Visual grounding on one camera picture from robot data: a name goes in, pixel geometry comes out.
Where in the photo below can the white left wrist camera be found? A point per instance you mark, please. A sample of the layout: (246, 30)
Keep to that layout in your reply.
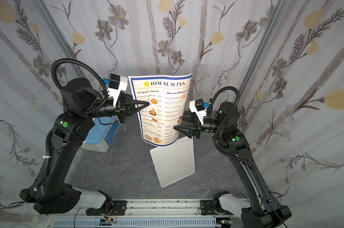
(116, 84)

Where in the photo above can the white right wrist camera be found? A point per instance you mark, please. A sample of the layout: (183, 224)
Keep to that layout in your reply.
(198, 109)

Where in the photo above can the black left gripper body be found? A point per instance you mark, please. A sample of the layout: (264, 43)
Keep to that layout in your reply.
(121, 106)

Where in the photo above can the blue lid storage box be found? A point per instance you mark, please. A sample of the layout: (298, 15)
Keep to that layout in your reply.
(102, 134)

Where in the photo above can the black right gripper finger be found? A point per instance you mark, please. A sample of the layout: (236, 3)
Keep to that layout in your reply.
(186, 130)
(188, 120)

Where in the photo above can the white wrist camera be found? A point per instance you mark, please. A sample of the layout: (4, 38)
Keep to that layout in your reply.
(116, 84)
(198, 109)

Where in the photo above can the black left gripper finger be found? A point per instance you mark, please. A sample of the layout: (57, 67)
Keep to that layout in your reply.
(135, 107)
(130, 102)

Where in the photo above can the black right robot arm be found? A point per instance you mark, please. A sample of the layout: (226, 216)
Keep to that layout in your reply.
(220, 117)

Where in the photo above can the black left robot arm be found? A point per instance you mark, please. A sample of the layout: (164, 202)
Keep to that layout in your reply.
(82, 104)

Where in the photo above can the aluminium mounting rail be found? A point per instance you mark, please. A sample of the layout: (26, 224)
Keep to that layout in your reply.
(160, 206)

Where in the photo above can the metal scissors forceps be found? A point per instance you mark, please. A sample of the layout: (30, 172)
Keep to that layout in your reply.
(119, 140)

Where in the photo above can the white slotted cable duct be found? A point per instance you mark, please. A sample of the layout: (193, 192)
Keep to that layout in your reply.
(135, 223)

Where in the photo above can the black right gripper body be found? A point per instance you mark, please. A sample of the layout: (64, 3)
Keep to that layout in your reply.
(197, 128)

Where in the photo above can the white acrylic menu rack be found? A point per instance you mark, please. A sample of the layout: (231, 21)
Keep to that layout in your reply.
(174, 162)

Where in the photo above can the dim sum laminated menu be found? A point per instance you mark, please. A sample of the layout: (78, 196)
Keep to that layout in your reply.
(167, 98)

